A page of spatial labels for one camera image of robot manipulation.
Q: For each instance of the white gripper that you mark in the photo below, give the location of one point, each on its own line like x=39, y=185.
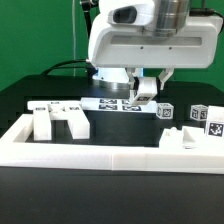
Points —
x=152, y=35

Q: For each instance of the white tagged block front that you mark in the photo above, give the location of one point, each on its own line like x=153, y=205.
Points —
x=145, y=89

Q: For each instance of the white chair seat part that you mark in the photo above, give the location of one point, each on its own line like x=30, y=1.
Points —
x=189, y=138

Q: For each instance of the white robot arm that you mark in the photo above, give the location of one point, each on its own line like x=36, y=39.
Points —
x=117, y=77

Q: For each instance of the white chair back part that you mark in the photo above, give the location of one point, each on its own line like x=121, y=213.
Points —
x=44, y=112

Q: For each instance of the white tagged cube middle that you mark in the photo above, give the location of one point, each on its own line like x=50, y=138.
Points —
x=164, y=111

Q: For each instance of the white tagged cube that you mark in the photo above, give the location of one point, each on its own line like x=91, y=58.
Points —
x=164, y=111
x=198, y=112

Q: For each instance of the white flat tagged plank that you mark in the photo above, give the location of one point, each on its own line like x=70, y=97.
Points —
x=116, y=105

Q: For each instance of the white tagged cube right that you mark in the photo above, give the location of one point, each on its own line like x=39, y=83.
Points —
x=198, y=112

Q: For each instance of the white U-shaped border frame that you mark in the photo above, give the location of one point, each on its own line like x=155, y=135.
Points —
x=15, y=151

